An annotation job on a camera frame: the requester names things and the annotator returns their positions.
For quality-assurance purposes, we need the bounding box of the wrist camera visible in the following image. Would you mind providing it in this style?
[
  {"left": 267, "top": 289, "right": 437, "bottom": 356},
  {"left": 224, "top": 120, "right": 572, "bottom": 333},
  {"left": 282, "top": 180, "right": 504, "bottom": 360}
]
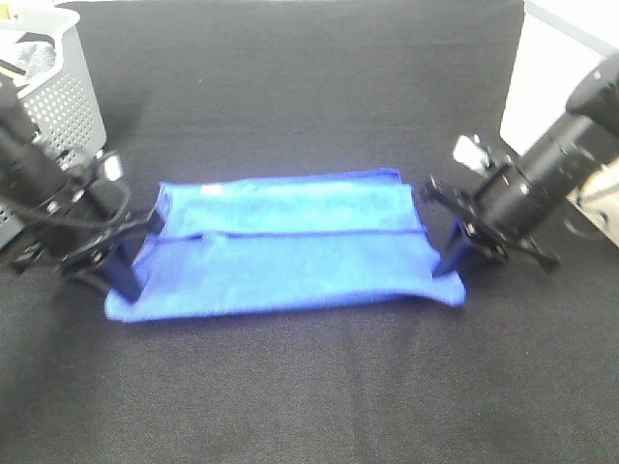
[
  {"left": 453, "top": 134, "right": 491, "bottom": 174},
  {"left": 96, "top": 150, "right": 124, "bottom": 182}
]

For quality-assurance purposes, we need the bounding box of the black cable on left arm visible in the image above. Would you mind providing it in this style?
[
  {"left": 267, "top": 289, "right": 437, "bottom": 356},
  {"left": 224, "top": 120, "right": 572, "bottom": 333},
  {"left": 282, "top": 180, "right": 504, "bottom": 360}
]
[{"left": 0, "top": 181, "right": 134, "bottom": 233}]

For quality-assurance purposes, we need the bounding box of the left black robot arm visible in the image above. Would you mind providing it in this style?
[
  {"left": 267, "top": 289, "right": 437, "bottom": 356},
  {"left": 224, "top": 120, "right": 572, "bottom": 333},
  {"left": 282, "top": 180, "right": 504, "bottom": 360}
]
[{"left": 1, "top": 76, "right": 163, "bottom": 302}]

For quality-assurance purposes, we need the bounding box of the grey cloth in basket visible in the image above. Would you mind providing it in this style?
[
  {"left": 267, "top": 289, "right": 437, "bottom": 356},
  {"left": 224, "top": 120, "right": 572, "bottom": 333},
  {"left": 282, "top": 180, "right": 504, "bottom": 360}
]
[{"left": 3, "top": 42, "right": 56, "bottom": 80}]

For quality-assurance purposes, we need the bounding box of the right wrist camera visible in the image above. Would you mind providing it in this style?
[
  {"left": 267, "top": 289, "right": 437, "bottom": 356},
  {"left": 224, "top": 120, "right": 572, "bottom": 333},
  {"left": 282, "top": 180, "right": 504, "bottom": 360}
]
[{"left": 453, "top": 134, "right": 491, "bottom": 174}]

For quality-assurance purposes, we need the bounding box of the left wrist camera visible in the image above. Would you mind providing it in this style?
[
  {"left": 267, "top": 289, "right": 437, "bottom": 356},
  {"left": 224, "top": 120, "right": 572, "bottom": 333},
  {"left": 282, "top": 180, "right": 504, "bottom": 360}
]
[{"left": 96, "top": 150, "right": 124, "bottom": 182}]

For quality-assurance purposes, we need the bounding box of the white plastic storage crate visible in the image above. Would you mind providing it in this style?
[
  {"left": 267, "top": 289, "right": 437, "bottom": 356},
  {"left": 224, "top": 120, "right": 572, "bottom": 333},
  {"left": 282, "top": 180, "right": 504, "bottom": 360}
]
[{"left": 499, "top": 0, "right": 619, "bottom": 228}]

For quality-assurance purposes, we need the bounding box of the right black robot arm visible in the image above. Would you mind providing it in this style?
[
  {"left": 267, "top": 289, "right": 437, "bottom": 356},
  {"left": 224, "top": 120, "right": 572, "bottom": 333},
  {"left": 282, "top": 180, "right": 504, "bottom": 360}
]
[{"left": 420, "top": 54, "right": 618, "bottom": 277}]

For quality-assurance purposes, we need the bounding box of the grey perforated plastic basket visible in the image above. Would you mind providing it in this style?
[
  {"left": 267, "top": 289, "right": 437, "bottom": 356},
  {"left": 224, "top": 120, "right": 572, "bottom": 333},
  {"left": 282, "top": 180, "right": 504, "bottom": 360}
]
[{"left": 1, "top": 5, "right": 106, "bottom": 247}]

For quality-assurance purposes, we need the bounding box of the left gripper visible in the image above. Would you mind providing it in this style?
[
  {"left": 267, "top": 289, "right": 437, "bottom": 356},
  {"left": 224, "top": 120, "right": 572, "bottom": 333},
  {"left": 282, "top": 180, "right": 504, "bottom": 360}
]
[{"left": 9, "top": 159, "right": 165, "bottom": 303}]

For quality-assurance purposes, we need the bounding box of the blue microfiber towel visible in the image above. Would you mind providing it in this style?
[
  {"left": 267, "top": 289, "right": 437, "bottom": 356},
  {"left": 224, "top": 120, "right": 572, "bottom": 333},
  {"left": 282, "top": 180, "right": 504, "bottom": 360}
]
[{"left": 104, "top": 168, "right": 466, "bottom": 323}]

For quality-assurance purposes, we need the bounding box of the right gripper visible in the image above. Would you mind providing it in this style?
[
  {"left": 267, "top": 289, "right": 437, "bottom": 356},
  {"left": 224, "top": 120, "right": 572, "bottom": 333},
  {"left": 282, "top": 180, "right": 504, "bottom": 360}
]
[{"left": 420, "top": 177, "right": 559, "bottom": 277}]

